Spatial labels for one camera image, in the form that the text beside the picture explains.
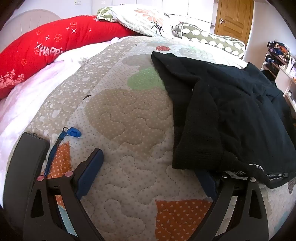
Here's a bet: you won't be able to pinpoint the black pants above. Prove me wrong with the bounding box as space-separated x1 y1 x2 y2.
151 51 292 189

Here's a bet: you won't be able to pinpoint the beige bed headboard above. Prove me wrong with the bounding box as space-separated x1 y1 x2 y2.
0 9 62 54

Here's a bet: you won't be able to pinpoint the black phone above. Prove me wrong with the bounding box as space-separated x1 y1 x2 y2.
3 132 50 209

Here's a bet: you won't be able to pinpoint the shelf with clothes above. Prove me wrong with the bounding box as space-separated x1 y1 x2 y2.
260 40 296 112

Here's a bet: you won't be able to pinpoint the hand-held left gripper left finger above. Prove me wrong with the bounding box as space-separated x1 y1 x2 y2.
23 148 104 241

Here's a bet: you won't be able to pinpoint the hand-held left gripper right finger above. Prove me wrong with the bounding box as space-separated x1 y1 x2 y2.
190 171 269 241

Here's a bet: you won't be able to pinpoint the white bed sheet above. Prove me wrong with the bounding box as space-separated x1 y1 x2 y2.
0 40 121 186

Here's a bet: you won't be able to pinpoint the long red pillow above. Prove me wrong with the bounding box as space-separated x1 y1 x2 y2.
0 15 137 100

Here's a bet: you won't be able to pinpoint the wooden door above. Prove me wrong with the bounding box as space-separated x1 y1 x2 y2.
214 0 254 44

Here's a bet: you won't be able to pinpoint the green bolster pillow white pattern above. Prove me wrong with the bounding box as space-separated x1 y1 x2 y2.
172 22 246 58

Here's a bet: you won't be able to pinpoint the white floral pillow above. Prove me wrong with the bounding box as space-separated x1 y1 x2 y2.
96 4 176 39

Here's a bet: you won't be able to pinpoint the patchwork heart quilt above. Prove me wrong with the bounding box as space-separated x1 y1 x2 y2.
5 36 296 241

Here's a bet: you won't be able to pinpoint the blue lanyard with clip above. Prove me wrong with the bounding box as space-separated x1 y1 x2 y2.
44 126 82 178

